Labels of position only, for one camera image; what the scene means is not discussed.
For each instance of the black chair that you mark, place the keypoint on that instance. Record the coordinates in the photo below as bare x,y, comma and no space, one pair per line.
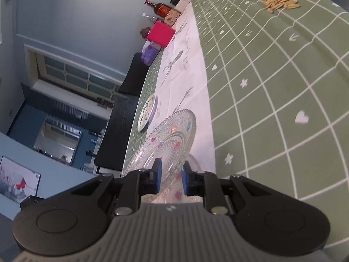
117,136
133,76

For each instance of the purple packet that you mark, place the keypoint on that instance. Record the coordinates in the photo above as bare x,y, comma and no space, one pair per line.
150,53

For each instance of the white glazed door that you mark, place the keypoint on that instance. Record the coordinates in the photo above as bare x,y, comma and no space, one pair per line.
71,73

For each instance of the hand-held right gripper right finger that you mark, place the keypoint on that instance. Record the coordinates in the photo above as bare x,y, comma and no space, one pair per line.
186,178

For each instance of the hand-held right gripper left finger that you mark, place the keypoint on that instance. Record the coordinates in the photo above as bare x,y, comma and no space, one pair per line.
157,175

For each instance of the clear glass bottle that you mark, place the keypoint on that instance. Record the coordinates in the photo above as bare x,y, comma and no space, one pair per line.
151,17

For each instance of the wooden perforated box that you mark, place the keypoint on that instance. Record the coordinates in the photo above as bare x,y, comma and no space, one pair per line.
171,17

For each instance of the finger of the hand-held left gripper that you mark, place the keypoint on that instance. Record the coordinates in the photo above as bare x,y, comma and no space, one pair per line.
30,202

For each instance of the white table runner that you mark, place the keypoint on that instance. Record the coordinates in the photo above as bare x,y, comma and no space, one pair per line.
185,87

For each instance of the wall mirror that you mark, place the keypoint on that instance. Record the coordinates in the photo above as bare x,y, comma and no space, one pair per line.
58,139

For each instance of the framed wall picture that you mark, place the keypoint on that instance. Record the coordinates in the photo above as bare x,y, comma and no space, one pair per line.
19,180

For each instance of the white painted plate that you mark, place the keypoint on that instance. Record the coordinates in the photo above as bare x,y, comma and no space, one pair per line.
147,113

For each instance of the red liquor bottle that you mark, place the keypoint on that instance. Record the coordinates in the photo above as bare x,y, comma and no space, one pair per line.
162,8

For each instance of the pink box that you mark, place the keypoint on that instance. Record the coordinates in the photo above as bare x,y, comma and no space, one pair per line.
160,34

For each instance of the brown jar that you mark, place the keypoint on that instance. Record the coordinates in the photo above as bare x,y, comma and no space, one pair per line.
146,32

